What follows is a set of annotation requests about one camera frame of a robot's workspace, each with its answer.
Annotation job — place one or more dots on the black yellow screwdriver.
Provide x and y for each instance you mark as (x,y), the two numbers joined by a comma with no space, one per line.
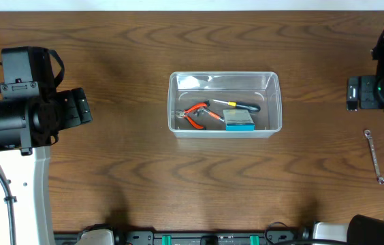
(250,108)

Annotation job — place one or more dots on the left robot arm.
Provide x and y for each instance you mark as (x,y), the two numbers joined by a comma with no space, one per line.
(32,113)

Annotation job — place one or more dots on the blue white cardboard box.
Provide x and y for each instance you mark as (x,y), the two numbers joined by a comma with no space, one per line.
(238,120)

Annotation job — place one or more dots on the silver combination wrench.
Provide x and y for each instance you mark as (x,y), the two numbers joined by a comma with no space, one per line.
(368,135)

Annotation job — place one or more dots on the small claw hammer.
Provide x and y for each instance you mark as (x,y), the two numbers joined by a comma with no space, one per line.
(203,108)

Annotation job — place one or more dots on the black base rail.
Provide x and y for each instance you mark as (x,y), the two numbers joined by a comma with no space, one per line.
(236,238)

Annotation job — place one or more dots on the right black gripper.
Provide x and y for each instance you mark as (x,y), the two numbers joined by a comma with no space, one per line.
(360,92)

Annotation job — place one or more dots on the clear plastic container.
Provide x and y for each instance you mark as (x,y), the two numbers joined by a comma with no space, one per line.
(260,88)

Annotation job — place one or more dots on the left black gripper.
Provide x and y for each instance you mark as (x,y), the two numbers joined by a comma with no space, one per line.
(76,107)

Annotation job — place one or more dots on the red handled pliers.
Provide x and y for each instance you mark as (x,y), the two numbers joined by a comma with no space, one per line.
(186,114)

